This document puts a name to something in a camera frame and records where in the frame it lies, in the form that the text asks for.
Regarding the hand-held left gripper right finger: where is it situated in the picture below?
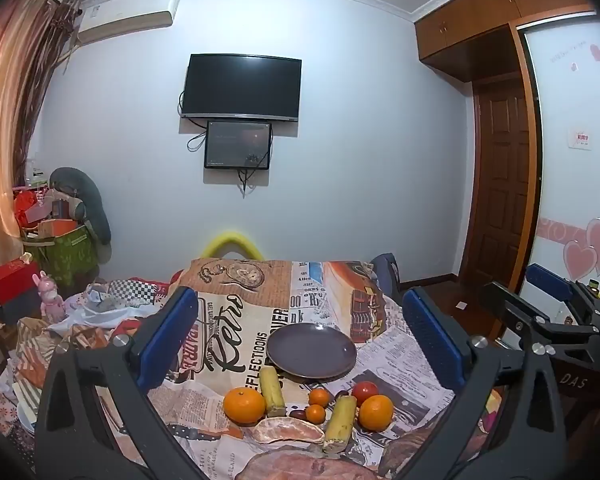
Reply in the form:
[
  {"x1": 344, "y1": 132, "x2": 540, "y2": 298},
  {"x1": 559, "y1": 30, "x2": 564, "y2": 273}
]
[{"x1": 397, "y1": 287, "x2": 563, "y2": 480}]

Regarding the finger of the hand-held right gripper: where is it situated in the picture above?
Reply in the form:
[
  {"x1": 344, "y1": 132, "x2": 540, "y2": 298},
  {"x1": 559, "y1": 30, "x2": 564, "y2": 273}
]
[
  {"x1": 526, "y1": 263, "x2": 600, "y2": 328},
  {"x1": 480, "y1": 282, "x2": 600, "y2": 356}
]

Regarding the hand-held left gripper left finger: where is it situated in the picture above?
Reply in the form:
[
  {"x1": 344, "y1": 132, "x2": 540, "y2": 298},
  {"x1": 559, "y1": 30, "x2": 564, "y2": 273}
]
[{"x1": 34, "y1": 286, "x2": 208, "y2": 480}]

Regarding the red tomato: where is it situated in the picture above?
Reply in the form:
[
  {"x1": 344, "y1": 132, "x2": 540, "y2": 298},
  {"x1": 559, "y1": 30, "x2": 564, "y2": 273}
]
[{"x1": 351, "y1": 381, "x2": 380, "y2": 407}]

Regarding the large orange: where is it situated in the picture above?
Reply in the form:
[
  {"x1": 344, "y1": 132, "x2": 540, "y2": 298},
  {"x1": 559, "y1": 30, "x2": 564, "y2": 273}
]
[
  {"x1": 358, "y1": 395, "x2": 395, "y2": 432},
  {"x1": 223, "y1": 388, "x2": 267, "y2": 425}
]

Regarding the dark round plate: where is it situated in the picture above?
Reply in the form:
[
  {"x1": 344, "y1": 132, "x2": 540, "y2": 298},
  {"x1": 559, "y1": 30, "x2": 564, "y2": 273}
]
[{"x1": 266, "y1": 323, "x2": 357, "y2": 380}]

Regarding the checkered cloth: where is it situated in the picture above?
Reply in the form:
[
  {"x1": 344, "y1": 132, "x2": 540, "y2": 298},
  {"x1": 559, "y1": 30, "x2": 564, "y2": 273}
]
[{"x1": 108, "y1": 279, "x2": 157, "y2": 307}]

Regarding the printed newspaper tablecloth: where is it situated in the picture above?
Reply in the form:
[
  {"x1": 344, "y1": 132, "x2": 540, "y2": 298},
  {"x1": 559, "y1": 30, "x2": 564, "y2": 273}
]
[{"x1": 147, "y1": 258, "x2": 461, "y2": 480}]

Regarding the white heart-print wardrobe door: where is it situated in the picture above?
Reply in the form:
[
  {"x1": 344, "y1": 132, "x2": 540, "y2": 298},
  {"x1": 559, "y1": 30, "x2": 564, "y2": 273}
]
[{"x1": 524, "y1": 14, "x2": 600, "y2": 311}]

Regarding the wooden door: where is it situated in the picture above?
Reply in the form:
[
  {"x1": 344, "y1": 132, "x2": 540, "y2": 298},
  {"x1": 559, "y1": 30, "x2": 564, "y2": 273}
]
[{"x1": 472, "y1": 79, "x2": 532, "y2": 281}]

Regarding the pink bunny toy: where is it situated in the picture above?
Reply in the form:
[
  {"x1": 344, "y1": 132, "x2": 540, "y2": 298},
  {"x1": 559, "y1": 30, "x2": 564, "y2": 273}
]
[{"x1": 39, "y1": 270, "x2": 67, "y2": 322}]

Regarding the green patterned box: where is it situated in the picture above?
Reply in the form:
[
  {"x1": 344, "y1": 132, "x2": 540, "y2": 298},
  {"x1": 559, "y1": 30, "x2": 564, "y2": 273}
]
[{"x1": 22, "y1": 224, "x2": 100, "y2": 287}]

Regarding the orange box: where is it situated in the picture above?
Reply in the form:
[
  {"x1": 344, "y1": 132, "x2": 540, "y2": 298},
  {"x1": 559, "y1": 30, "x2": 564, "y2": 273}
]
[{"x1": 37, "y1": 218, "x2": 79, "y2": 239}]

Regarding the grey plush pillow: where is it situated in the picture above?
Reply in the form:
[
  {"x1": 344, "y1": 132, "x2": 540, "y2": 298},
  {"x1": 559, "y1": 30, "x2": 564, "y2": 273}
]
[{"x1": 48, "y1": 166, "x2": 112, "y2": 247}]

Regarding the large red flat box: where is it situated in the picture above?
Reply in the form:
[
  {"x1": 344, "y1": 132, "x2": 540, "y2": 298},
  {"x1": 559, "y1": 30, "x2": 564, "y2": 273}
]
[{"x1": 0, "y1": 259, "x2": 45, "y2": 326}]

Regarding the red gift box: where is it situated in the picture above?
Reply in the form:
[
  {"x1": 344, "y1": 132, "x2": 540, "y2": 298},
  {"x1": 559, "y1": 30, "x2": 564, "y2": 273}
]
[{"x1": 13, "y1": 187, "x2": 48, "y2": 227}]

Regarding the striped curtain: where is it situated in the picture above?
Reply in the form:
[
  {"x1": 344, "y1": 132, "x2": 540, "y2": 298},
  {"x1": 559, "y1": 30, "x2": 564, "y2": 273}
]
[{"x1": 0, "y1": 0, "x2": 83, "y2": 266}]

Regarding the wooden overhead cabinet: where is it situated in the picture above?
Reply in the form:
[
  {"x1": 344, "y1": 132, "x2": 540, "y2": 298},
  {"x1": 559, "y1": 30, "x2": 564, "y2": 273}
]
[{"x1": 413, "y1": 0, "x2": 597, "y2": 84}]

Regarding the white air conditioner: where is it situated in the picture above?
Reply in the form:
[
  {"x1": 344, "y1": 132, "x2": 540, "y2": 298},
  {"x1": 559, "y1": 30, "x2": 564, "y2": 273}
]
[{"x1": 77, "y1": 0, "x2": 174, "y2": 47}]

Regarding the yellow foam ring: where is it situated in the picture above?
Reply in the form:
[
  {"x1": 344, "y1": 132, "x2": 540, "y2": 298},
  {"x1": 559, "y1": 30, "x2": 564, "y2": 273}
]
[{"x1": 201, "y1": 229, "x2": 266, "y2": 261}]

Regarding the black monitor cable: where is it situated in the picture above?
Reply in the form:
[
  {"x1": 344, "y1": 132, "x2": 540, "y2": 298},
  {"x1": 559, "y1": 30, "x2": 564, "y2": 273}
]
[{"x1": 237, "y1": 167, "x2": 261, "y2": 197}]

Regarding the small black wall monitor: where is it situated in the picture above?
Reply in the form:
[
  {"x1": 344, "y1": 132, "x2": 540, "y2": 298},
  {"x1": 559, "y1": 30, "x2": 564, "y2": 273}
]
[{"x1": 204, "y1": 120, "x2": 273, "y2": 170}]

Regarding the black wall television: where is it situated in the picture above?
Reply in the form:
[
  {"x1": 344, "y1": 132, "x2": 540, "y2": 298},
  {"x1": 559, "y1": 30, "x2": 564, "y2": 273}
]
[{"x1": 181, "y1": 53, "x2": 302, "y2": 124}]

